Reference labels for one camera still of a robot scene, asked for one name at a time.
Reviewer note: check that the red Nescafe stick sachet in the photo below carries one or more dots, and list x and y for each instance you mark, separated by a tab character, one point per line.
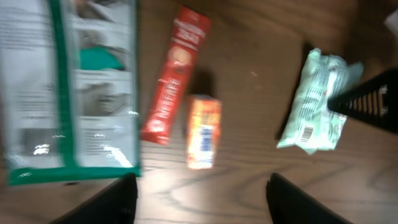
189	32

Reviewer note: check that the light blue tissue pack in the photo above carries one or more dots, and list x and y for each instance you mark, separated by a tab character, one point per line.
311	125

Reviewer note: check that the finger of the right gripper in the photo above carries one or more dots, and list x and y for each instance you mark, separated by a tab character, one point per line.
373	102

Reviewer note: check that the orange tissue pack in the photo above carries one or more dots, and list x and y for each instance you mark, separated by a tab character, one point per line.
203	131

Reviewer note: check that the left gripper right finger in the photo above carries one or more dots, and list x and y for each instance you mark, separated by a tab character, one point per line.
288	204

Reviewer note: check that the green 3M package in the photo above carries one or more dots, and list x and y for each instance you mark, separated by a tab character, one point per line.
69	94

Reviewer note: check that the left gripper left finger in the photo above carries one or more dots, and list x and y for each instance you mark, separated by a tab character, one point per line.
115	204

